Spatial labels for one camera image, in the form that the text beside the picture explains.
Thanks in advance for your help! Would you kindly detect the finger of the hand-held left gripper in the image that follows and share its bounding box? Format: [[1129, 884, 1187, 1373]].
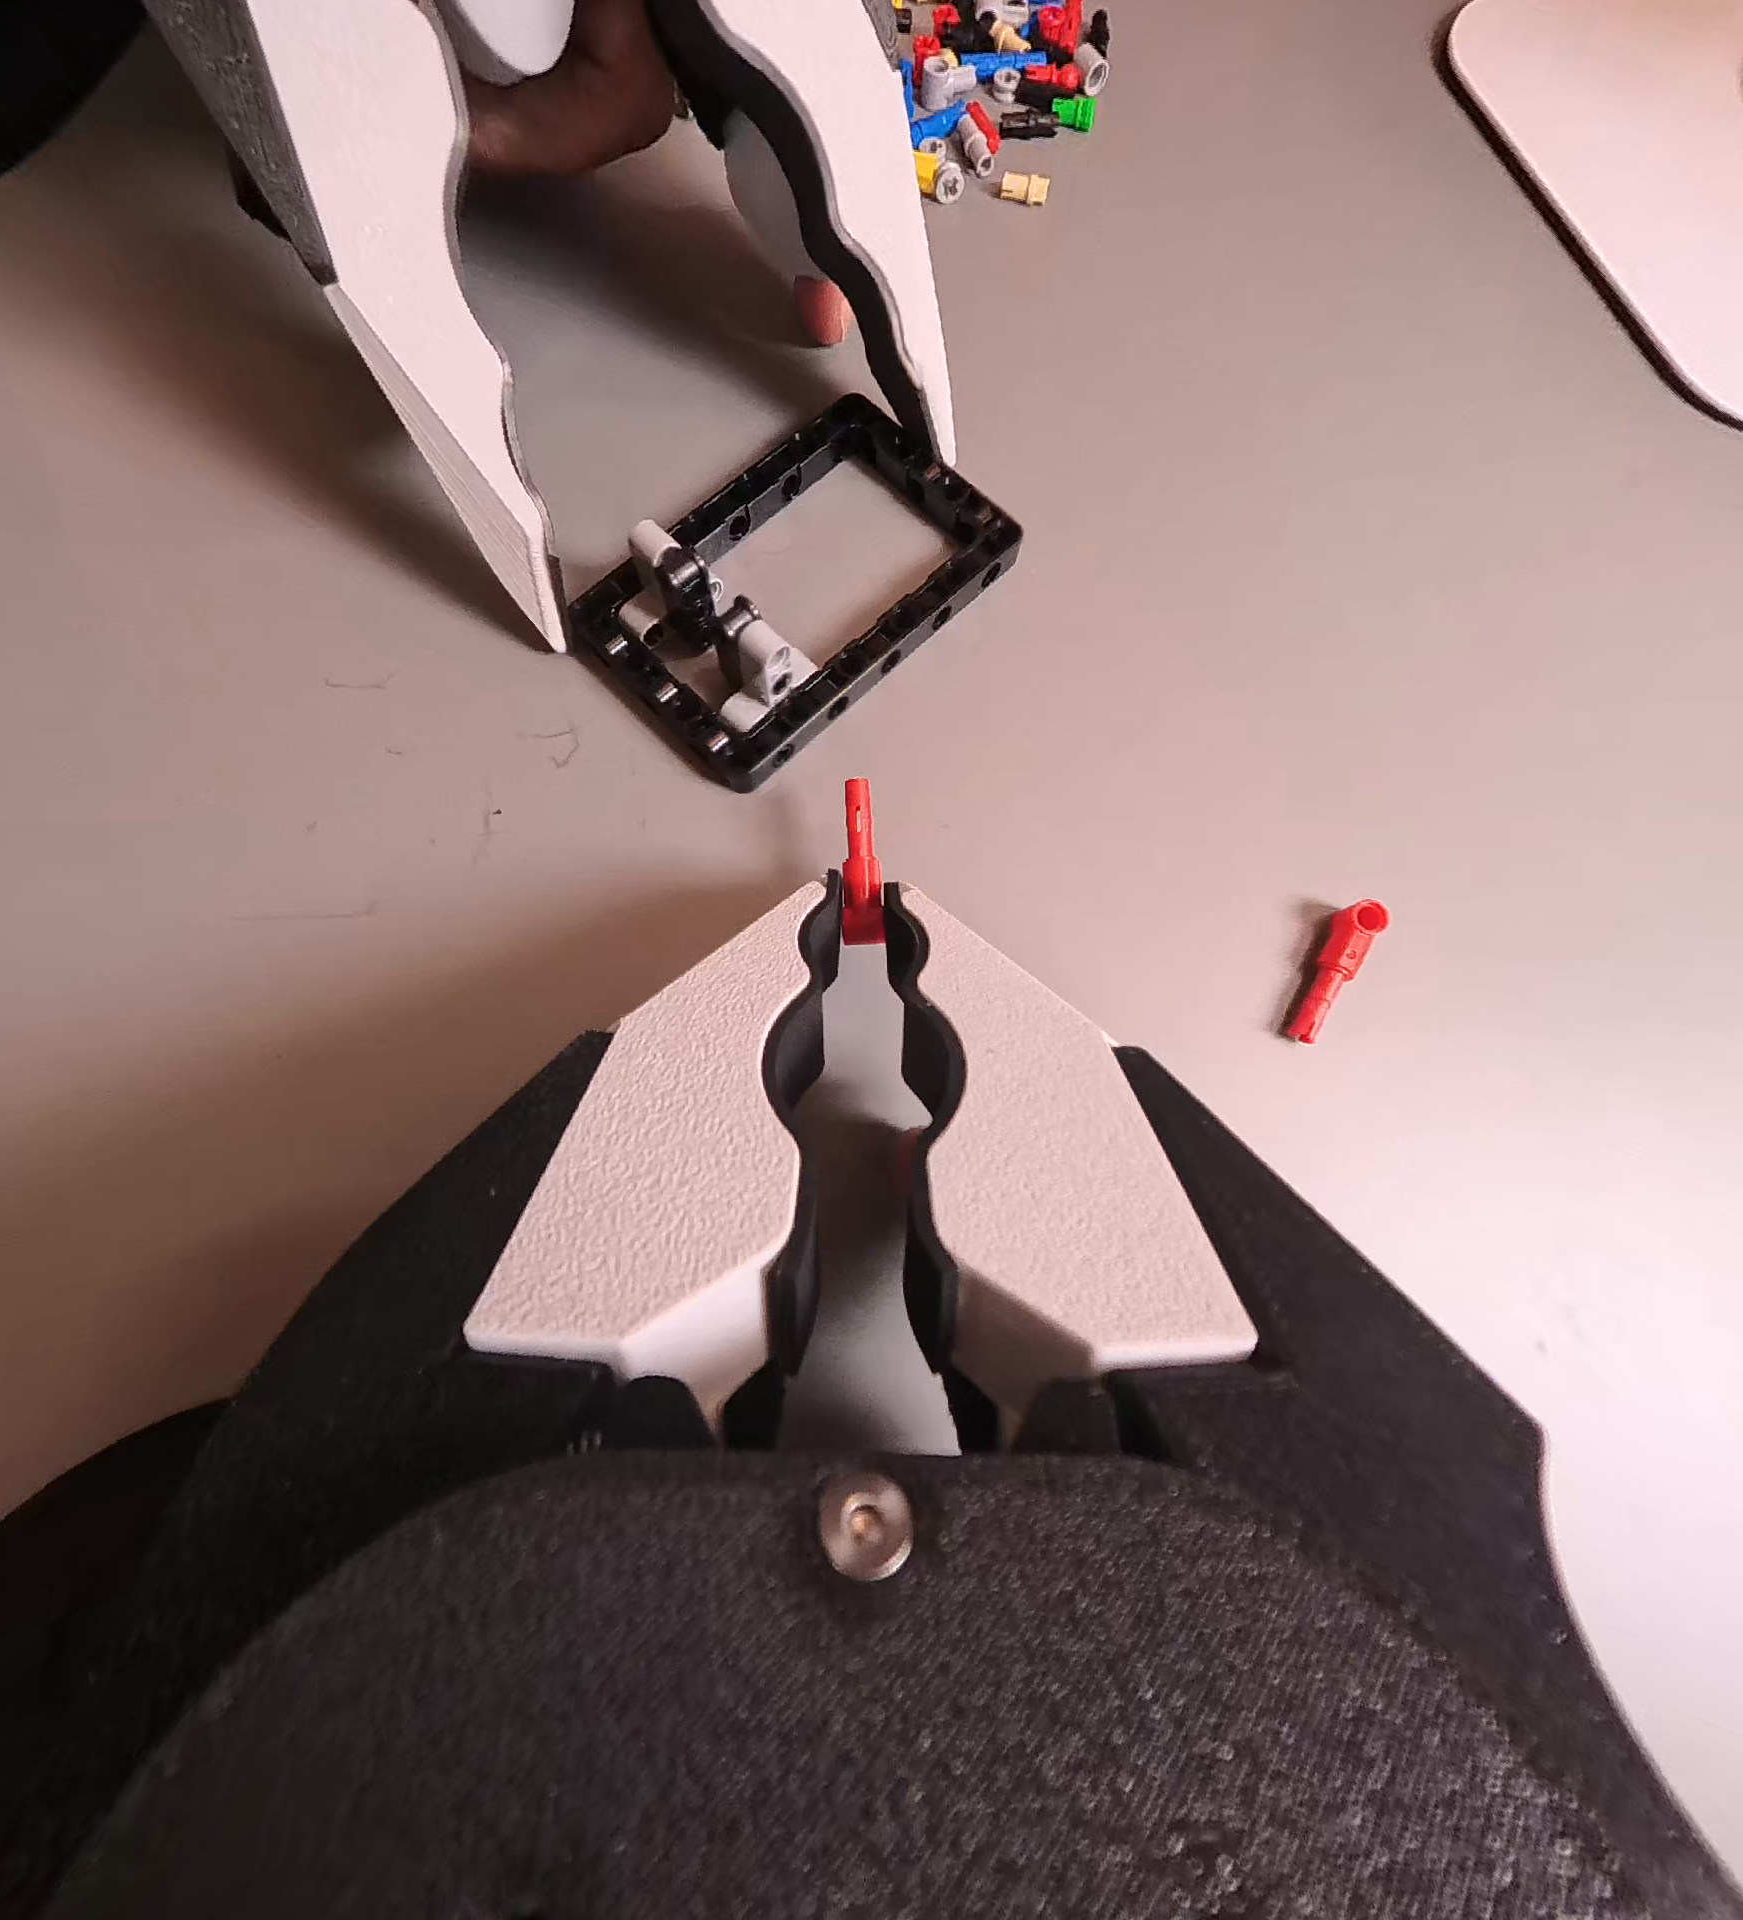
[[241, 0, 573, 655], [661, 0, 959, 467]]

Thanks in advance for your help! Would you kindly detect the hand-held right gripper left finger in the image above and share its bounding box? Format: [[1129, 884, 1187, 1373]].
[[463, 875, 845, 1449]]

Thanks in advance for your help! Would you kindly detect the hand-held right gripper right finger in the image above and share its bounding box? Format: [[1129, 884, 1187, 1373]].
[[883, 884, 1257, 1449]]

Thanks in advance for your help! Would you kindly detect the pile of small lego pieces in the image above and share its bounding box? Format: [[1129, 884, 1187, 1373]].
[[893, 0, 1115, 203]]

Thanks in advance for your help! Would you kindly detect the red lego ring connector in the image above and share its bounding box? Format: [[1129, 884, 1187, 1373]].
[[1279, 895, 1393, 1047]]

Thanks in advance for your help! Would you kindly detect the red lego axle pin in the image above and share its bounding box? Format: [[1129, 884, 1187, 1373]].
[[837, 776, 891, 948]]

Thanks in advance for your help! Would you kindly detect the grey and black lego assembly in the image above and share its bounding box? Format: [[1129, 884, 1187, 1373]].
[[627, 515, 723, 617]]

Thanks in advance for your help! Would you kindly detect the black rectangular lego frame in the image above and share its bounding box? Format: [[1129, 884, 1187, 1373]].
[[567, 391, 1025, 793]]

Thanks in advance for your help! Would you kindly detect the grey lego connector assembly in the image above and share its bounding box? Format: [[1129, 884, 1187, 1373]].
[[713, 595, 801, 707]]

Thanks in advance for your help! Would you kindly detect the person's left hand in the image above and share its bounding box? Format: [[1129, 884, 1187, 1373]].
[[457, 0, 857, 351]]

